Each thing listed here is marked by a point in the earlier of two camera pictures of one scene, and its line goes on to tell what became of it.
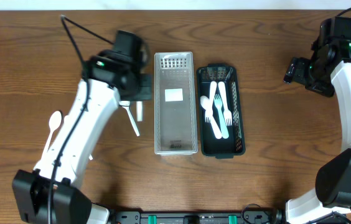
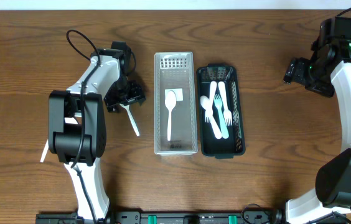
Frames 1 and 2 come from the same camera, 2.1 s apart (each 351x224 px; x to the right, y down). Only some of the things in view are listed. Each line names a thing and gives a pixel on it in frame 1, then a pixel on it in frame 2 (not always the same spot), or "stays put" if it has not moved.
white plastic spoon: (139, 111) -> (170, 99)
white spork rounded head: (206, 103) stays put
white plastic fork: (228, 116) stays put
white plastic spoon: (126, 104) stays put
